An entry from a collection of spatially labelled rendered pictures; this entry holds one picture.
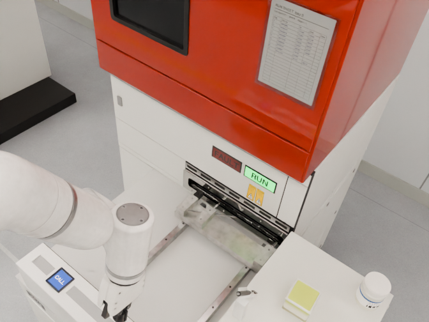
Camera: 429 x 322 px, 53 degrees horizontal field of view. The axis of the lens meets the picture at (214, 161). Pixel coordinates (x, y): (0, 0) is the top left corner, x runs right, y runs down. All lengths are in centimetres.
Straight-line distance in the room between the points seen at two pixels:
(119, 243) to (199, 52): 57
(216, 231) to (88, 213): 86
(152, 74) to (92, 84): 229
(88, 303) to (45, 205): 72
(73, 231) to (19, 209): 12
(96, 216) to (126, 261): 20
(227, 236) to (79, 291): 50
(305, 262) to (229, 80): 59
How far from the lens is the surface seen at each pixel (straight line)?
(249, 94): 111
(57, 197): 59
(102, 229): 69
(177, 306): 139
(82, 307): 126
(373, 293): 125
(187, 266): 145
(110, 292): 93
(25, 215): 56
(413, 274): 273
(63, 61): 394
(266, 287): 128
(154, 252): 145
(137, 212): 82
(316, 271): 134
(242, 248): 143
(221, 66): 113
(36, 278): 133
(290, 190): 129
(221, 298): 137
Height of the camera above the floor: 207
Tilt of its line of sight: 45 degrees down
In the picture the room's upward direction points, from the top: 6 degrees clockwise
